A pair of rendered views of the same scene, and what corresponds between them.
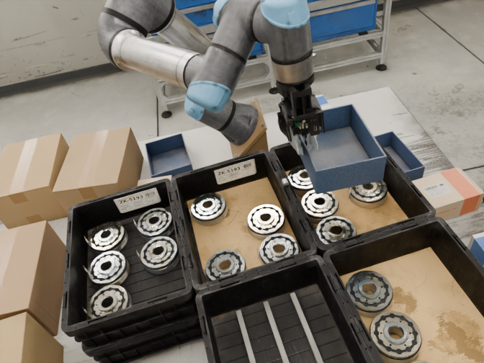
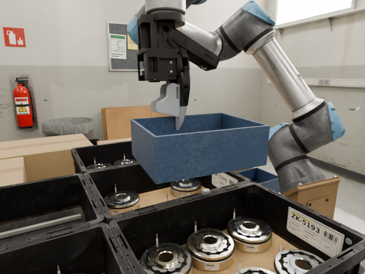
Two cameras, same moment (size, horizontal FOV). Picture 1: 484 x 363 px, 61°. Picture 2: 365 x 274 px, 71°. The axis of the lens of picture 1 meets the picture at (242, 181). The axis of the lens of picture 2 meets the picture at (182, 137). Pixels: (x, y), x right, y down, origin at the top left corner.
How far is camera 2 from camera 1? 0.95 m
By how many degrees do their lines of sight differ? 64
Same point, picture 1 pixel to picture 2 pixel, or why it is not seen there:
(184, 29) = (270, 58)
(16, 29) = not seen: hidden behind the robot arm
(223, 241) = (155, 201)
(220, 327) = (70, 212)
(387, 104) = not seen: outside the picture
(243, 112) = (300, 168)
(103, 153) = not seen: hidden behind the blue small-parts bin
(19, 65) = (324, 150)
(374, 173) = (150, 160)
